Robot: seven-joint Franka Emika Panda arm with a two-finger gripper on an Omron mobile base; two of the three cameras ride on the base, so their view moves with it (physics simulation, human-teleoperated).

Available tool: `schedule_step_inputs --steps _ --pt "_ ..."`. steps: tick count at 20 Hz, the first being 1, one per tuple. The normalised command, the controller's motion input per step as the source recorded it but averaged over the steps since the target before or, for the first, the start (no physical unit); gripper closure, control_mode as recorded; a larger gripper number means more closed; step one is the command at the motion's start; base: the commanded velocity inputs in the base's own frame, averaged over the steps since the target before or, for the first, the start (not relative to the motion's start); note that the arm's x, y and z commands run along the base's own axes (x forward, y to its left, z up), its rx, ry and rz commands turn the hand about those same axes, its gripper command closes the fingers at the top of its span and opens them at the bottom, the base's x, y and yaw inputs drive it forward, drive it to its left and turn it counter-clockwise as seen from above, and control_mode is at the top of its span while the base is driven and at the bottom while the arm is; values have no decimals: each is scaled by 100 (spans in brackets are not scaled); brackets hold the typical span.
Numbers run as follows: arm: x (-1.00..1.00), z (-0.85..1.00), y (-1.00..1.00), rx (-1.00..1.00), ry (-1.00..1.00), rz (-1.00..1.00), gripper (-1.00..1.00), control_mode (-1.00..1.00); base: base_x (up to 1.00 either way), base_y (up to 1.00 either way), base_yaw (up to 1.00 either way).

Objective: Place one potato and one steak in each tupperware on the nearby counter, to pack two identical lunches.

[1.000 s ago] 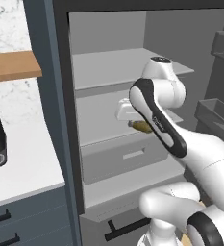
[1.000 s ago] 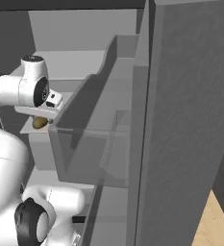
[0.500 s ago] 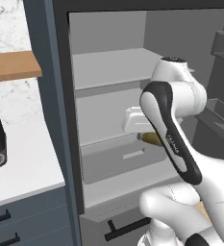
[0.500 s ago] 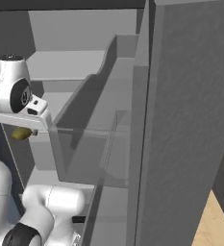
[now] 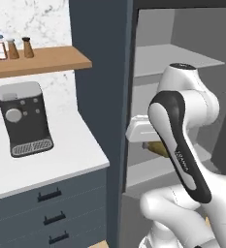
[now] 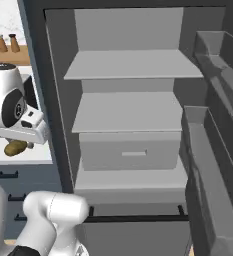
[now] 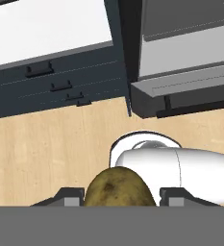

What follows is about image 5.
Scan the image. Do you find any black drawer handle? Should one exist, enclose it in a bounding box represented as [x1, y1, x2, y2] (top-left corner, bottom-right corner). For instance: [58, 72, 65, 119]
[37, 189, 63, 203]
[48, 231, 71, 245]
[43, 210, 67, 227]

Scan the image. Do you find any dark grey fridge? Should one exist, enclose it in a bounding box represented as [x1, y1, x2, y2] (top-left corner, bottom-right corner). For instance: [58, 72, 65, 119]
[68, 0, 226, 248]

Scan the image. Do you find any black and grey coffee machine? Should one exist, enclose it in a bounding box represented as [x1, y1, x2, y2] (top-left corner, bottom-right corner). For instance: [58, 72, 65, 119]
[0, 80, 55, 159]

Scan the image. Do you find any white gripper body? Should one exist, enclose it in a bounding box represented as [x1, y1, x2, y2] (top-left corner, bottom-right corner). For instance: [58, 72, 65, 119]
[125, 114, 160, 144]

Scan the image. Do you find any grey fridge shelf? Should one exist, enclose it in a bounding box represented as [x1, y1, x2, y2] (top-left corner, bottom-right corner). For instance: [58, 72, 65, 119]
[133, 43, 226, 78]
[126, 141, 216, 189]

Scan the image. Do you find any grey-blue drawer front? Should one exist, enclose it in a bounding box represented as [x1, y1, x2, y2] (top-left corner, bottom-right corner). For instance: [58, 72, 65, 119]
[0, 207, 108, 248]
[0, 187, 108, 247]
[0, 168, 108, 226]

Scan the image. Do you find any brown shaker with grey top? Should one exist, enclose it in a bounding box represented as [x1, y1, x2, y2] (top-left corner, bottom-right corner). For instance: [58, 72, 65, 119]
[5, 38, 21, 60]

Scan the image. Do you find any wooden wall shelf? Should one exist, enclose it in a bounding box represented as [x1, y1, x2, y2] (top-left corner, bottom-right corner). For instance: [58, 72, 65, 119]
[0, 45, 93, 80]

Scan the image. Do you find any spice jar with teal cap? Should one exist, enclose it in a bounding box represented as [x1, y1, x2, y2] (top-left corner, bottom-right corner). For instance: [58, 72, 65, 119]
[0, 34, 9, 61]

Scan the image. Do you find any brown potato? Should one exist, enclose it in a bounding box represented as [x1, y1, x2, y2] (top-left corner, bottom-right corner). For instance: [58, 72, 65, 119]
[143, 140, 171, 159]

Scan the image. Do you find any brown shaker with black top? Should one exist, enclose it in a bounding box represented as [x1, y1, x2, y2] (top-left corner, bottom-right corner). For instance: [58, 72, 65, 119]
[21, 36, 35, 59]

